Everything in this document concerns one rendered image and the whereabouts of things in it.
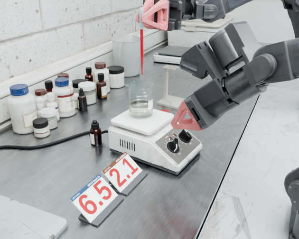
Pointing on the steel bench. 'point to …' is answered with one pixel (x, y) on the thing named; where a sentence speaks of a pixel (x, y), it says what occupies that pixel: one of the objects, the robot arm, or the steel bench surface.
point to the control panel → (184, 150)
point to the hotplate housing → (147, 148)
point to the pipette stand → (175, 101)
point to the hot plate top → (162, 119)
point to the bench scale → (170, 54)
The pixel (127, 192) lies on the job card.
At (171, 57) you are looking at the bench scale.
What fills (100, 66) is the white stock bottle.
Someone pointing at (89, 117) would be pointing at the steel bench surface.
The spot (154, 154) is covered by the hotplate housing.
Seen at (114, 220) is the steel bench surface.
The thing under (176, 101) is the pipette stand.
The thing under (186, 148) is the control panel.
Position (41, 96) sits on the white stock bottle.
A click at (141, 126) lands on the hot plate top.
